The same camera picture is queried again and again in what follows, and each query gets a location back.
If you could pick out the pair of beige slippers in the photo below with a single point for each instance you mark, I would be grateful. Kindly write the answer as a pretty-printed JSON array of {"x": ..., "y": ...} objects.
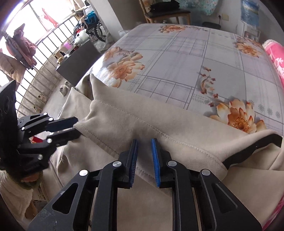
[{"x": 38, "y": 103}]

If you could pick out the metal window railing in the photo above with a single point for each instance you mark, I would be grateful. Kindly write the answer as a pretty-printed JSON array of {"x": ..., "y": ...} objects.
[{"x": 44, "y": 66}]

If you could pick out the teal floral wall cloth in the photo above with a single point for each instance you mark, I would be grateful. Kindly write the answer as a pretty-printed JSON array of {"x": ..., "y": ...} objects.
[{"x": 199, "y": 6}]

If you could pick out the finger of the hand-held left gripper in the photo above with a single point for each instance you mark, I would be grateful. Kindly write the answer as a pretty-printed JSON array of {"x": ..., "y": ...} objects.
[
  {"x": 60, "y": 123},
  {"x": 64, "y": 136}
]

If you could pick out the red box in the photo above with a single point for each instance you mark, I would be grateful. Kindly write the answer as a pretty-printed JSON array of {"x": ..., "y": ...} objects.
[{"x": 36, "y": 140}]

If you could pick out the beige hanging coat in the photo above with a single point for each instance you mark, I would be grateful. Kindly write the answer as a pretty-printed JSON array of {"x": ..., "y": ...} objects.
[{"x": 12, "y": 68}]

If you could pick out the pile of bags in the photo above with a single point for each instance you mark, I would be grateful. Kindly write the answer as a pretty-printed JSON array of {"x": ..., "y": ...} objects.
[{"x": 79, "y": 33}]

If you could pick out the wheelchair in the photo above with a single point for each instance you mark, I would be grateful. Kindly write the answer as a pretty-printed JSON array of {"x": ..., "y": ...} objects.
[{"x": 97, "y": 28}]

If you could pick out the white hanging jacket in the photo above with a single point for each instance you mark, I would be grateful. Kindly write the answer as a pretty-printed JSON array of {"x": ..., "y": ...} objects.
[{"x": 78, "y": 4}]

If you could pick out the pink hanging garment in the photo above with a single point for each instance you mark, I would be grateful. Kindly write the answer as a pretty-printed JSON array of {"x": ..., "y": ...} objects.
[{"x": 50, "y": 16}]

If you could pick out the black bag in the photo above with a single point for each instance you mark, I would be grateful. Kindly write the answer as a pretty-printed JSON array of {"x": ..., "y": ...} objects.
[{"x": 164, "y": 6}]

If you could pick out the wooden chair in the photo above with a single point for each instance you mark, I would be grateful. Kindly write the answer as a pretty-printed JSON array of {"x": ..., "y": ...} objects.
[{"x": 168, "y": 14}]

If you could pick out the bed with floral sheet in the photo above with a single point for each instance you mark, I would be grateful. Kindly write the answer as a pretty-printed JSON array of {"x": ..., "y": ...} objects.
[{"x": 177, "y": 66}]

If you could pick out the white water dispenser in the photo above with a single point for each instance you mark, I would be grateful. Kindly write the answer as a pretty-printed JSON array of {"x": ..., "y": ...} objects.
[{"x": 250, "y": 31}]

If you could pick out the white plastic bag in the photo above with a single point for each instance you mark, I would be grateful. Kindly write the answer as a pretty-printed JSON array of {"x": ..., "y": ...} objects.
[{"x": 124, "y": 32}]

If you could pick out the dark grey cabinet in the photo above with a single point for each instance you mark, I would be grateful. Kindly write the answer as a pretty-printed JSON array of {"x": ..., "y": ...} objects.
[{"x": 77, "y": 64}]

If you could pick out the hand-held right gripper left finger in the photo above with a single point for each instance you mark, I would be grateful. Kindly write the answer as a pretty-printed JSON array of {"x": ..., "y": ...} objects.
[{"x": 133, "y": 160}]

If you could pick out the pink floral blanket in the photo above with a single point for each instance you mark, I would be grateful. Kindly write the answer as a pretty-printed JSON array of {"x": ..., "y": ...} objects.
[{"x": 275, "y": 57}]

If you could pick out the blue water bottle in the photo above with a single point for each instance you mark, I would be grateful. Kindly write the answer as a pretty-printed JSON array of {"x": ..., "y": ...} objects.
[{"x": 249, "y": 10}]

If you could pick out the person's left forearm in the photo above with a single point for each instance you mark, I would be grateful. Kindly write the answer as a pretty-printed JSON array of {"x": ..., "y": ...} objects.
[{"x": 15, "y": 195}]

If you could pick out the black stool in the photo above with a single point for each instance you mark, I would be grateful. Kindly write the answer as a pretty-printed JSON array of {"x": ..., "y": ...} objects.
[{"x": 212, "y": 24}]

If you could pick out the wall socket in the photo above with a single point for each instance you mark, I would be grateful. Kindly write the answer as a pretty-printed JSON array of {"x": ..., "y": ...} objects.
[{"x": 223, "y": 16}]

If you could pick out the mauve hanging coat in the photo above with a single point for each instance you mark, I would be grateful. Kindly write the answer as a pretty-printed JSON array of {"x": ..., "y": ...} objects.
[{"x": 21, "y": 46}]

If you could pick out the person's left hand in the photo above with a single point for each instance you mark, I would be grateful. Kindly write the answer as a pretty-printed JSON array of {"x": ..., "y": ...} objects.
[{"x": 31, "y": 178}]

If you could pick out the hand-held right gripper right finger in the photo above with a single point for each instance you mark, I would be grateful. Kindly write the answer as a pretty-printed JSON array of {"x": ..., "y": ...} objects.
[{"x": 155, "y": 162}]

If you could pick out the beige jacket with black trim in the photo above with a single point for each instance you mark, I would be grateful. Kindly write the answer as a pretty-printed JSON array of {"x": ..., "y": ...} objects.
[{"x": 177, "y": 137}]

